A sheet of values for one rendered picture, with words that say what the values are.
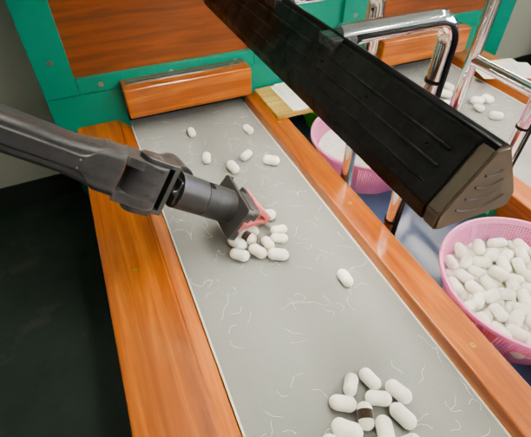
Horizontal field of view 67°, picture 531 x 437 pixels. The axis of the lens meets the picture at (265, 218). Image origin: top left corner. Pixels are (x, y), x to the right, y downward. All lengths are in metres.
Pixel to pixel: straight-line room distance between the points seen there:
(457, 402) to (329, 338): 0.18
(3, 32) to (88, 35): 0.86
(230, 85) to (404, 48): 0.51
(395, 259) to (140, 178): 0.42
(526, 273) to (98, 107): 0.93
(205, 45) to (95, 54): 0.24
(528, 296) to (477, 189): 0.44
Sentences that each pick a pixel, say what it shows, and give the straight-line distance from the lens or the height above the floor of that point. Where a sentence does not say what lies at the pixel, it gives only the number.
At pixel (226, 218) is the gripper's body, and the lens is 0.66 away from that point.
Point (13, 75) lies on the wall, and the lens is 1.88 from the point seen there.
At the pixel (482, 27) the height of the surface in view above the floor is 1.02.
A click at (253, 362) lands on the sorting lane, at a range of 0.59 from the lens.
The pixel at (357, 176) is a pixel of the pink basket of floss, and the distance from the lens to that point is 0.89.
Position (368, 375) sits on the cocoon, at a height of 0.76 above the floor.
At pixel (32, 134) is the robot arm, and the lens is 0.56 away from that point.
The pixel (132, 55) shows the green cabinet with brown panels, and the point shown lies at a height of 0.90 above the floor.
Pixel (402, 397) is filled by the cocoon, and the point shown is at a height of 0.76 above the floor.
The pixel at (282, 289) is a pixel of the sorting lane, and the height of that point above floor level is 0.74.
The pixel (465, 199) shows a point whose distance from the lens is 0.34.
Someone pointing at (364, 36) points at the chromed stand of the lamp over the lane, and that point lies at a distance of 0.48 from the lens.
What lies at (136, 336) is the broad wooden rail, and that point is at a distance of 0.61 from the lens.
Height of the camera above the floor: 1.27
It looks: 44 degrees down
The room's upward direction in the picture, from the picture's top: straight up
